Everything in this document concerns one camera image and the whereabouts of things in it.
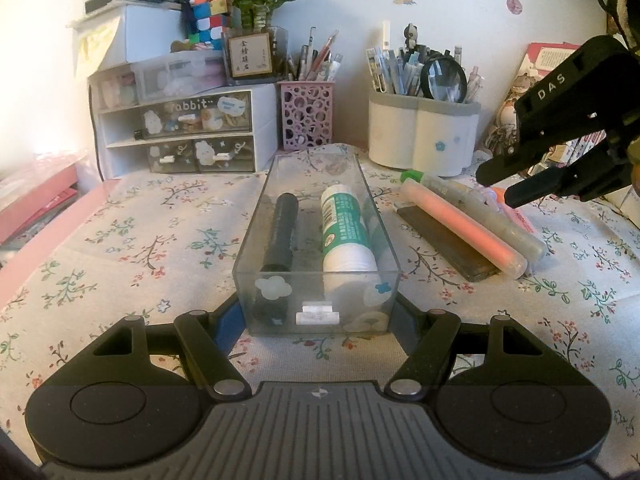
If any green cap clear marker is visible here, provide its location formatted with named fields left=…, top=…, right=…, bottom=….
left=400, top=170, right=546, bottom=266

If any white flower-shaped pen holder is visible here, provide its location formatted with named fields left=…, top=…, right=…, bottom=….
left=368, top=91, right=480, bottom=177

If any black cylindrical pen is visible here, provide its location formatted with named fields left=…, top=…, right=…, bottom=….
left=255, top=193, right=298, bottom=326

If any framed calligraphy sign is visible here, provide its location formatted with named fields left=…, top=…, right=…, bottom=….
left=227, top=32, right=272, bottom=79

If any green white glue stick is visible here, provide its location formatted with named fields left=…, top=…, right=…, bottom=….
left=320, top=184, right=378, bottom=309

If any colourful cube puzzle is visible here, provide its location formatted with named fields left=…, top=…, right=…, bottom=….
left=184, top=0, right=232, bottom=50

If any pink perforated pen cup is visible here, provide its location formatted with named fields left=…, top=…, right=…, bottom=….
left=278, top=81, right=334, bottom=152

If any white desktop drawer organizer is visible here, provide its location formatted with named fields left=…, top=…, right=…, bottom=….
left=88, top=51, right=279, bottom=179

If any pink flat box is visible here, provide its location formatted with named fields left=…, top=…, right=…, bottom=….
left=0, top=155, right=80, bottom=242

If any dark flat ruler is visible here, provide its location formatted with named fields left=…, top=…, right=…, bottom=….
left=397, top=206, right=499, bottom=283

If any black magnifying glass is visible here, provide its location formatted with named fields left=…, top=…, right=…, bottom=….
left=420, top=54, right=468, bottom=104

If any orange pink highlighter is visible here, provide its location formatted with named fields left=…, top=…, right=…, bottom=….
left=480, top=188, right=537, bottom=234

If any illustrated book box set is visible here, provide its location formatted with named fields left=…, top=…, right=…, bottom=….
left=482, top=41, right=640, bottom=172

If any pink fluorescent highlighter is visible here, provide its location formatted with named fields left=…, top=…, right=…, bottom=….
left=400, top=179, right=528, bottom=280

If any clear acrylic tray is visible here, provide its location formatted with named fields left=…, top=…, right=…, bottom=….
left=233, top=150, right=400, bottom=335

